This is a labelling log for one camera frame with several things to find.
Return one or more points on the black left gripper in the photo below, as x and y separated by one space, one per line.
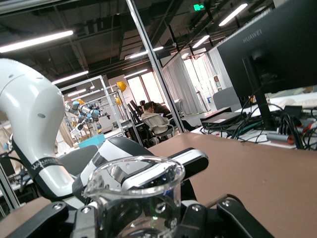
189 192

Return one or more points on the black monitor stand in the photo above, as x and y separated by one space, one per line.
261 99

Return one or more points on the white office chair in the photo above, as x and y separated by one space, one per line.
158 126

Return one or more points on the black adapter box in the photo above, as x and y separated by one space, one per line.
293 110

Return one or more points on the black computer monitor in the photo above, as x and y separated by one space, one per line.
280 54

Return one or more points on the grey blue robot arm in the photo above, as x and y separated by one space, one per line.
88 116

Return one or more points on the black network switch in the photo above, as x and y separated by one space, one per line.
223 119

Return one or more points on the seated person dark top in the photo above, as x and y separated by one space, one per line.
162 109

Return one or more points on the seated person beige top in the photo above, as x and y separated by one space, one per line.
151 115

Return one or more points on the yellow hard hat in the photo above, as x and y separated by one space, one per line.
119 100
121 86

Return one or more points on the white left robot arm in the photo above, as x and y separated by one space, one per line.
24 99

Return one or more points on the grey cylinder orange end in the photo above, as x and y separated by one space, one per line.
277 138

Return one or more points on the aluminium frame post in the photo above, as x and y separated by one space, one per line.
153 57

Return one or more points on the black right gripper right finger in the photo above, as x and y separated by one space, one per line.
237 220

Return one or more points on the white curtain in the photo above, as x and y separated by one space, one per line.
183 84

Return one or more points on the green exit sign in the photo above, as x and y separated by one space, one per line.
198 7

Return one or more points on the clear glass measuring cup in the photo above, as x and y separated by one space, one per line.
138 205

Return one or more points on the teal box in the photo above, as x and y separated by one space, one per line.
91 141

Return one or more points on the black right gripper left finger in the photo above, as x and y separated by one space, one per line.
49 220

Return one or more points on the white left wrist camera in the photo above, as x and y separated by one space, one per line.
173 164

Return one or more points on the white ceiling light tube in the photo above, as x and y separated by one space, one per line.
70 77
201 41
232 15
37 41
146 52

